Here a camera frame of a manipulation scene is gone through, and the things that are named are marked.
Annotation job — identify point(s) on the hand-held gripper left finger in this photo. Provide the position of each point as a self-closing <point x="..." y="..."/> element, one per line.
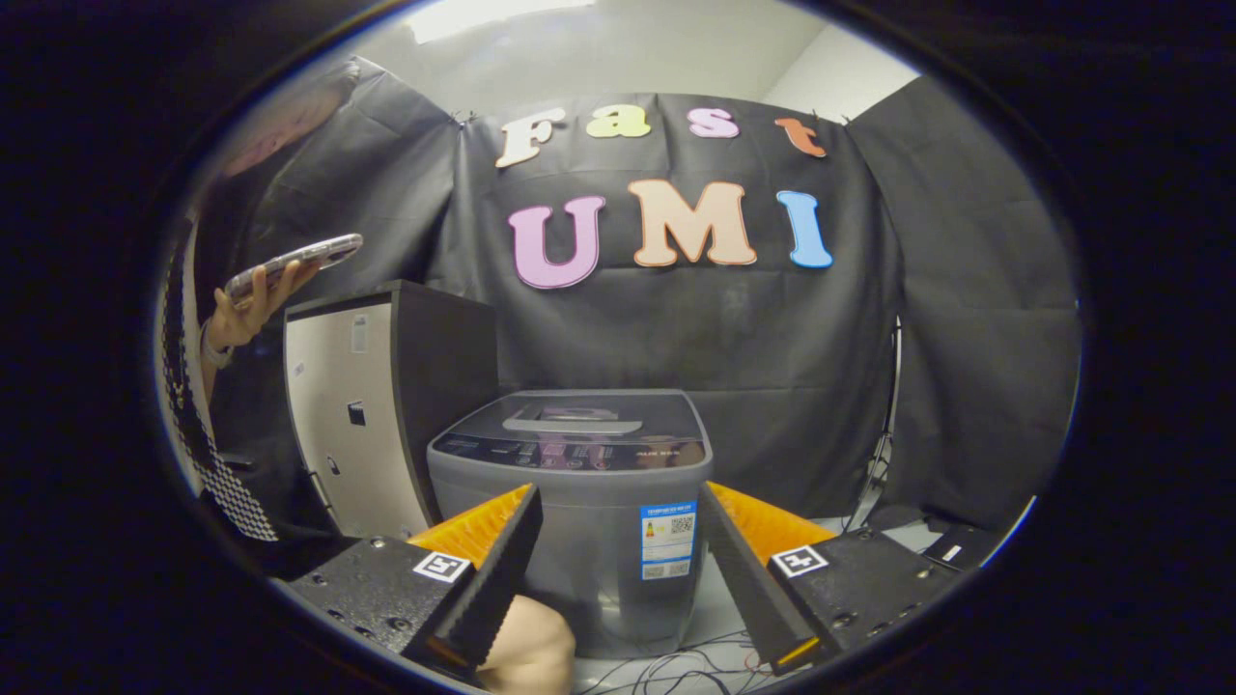
<point x="497" y="579"/>

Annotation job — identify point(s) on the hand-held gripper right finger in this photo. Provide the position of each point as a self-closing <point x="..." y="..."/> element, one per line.
<point x="753" y="589"/>

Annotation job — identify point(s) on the grey washing machine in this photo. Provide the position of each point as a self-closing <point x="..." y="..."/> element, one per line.
<point x="589" y="550"/>

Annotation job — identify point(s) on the smartphone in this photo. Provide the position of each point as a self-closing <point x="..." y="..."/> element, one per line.
<point x="294" y="259"/>

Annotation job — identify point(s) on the metal light stand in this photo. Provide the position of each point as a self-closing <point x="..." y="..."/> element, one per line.
<point x="881" y="454"/>

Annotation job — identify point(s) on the black backdrop cloth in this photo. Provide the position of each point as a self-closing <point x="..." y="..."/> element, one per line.
<point x="772" y="386"/>

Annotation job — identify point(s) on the black and cream cabinet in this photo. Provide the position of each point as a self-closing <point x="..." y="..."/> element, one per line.
<point x="338" y="434"/>

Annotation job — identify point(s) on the black box with white label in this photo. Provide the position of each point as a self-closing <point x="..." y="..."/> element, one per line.
<point x="966" y="545"/>

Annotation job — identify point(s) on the white wristband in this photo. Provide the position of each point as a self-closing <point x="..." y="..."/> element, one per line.
<point x="214" y="349"/>

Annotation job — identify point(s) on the person's head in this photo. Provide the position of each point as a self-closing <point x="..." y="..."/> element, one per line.
<point x="290" y="121"/>

